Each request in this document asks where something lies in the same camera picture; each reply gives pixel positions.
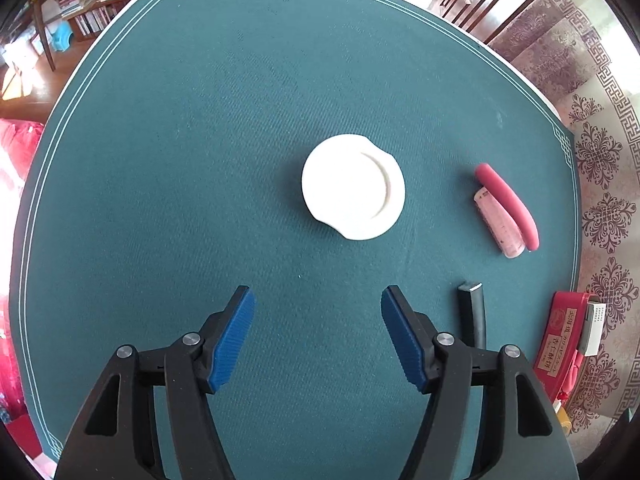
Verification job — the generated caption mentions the green table mat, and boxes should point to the green table mat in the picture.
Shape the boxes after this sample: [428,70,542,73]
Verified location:
[9,0,582,479]

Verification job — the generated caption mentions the white long tube box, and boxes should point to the white long tube box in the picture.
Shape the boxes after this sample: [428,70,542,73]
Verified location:
[578,301,606,356]

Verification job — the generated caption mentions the black bar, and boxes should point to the black bar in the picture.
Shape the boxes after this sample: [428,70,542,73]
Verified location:
[457,282,487,349]

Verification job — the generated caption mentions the pink hair roller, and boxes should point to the pink hair roller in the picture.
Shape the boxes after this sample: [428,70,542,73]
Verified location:
[474,188,525,259]

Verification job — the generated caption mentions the patterned beige curtain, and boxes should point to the patterned beige curtain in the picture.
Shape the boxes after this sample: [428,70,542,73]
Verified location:
[487,0,640,436]

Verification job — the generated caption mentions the white round lid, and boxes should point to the white round lid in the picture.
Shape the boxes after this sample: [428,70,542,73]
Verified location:
[300,134,406,240]

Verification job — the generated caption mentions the red cardboard storage box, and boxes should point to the red cardboard storage box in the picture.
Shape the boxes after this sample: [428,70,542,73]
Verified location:
[534,292,591,402]

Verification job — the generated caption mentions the pink foam curler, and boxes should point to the pink foam curler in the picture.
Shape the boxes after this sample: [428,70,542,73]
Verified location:
[474,162,540,252]

